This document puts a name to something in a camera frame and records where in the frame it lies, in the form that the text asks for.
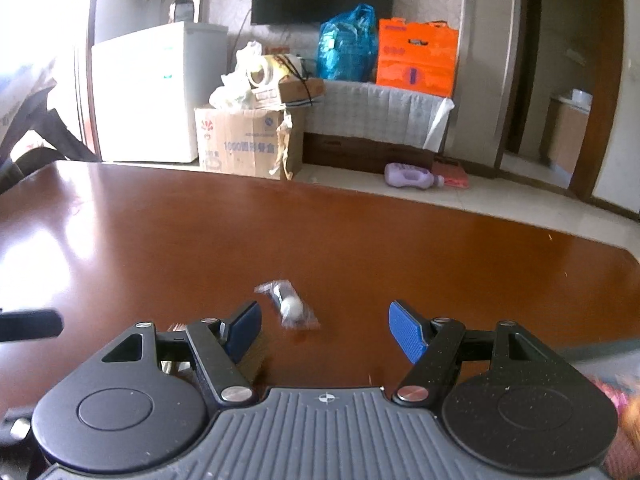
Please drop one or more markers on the white basin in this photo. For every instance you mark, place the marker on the white basin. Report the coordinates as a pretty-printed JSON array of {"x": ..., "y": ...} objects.
[{"x": 581, "y": 96}]

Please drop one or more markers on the white mini fridge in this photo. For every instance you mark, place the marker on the white mini fridge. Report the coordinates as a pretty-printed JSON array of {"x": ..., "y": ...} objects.
[{"x": 150, "y": 95}]

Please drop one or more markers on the tape roll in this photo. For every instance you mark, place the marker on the tape roll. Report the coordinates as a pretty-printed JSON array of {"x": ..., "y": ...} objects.
[{"x": 262, "y": 70}]

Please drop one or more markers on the blue plastic bag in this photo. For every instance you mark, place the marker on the blue plastic bag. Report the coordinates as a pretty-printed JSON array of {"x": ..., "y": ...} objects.
[{"x": 347, "y": 45}]

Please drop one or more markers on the cabinet with white cloth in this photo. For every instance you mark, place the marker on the cabinet with white cloth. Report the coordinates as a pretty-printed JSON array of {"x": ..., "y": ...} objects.
[{"x": 370, "y": 115}]

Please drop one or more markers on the purple bottle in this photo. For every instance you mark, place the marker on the purple bottle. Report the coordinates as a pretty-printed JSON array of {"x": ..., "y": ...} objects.
[{"x": 410, "y": 177}]

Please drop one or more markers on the large cardboard box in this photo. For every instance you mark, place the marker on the large cardboard box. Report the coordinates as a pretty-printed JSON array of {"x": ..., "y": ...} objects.
[{"x": 240, "y": 142}]

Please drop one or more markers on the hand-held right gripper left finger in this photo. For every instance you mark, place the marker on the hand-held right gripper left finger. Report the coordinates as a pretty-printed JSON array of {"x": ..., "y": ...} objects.
[{"x": 245, "y": 330}]

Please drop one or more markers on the small cardboard box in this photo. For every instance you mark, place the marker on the small cardboard box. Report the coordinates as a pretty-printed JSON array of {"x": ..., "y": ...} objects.
[{"x": 295, "y": 92}]

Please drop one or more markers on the wooden kitchen cabinet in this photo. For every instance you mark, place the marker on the wooden kitchen cabinet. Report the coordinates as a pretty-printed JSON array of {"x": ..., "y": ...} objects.
[{"x": 567, "y": 135}]

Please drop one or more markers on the dark item on fridge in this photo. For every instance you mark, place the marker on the dark item on fridge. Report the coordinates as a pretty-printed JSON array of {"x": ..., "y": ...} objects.
[{"x": 181, "y": 11}]

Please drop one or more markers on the red mat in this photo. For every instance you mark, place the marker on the red mat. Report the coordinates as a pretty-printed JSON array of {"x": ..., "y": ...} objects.
[{"x": 452, "y": 175}]

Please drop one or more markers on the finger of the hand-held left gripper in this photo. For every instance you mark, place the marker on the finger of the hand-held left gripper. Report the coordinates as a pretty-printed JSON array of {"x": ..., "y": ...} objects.
[{"x": 30, "y": 325}]

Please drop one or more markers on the dark chair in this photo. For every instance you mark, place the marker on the dark chair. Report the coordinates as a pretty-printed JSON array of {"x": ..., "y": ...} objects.
[{"x": 40, "y": 145}]

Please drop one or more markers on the clear lollipop packet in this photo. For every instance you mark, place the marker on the clear lollipop packet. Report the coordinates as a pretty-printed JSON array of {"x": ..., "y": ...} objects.
[{"x": 292, "y": 307}]

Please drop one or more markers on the white plastic bag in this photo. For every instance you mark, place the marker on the white plastic bag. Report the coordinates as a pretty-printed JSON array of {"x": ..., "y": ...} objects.
[{"x": 232, "y": 90}]

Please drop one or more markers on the orange carton box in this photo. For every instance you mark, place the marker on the orange carton box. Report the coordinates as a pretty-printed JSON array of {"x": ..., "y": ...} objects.
[{"x": 417, "y": 60}]

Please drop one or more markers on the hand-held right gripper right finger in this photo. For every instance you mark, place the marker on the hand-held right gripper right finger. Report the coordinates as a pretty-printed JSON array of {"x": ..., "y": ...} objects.
[{"x": 407, "y": 332}]

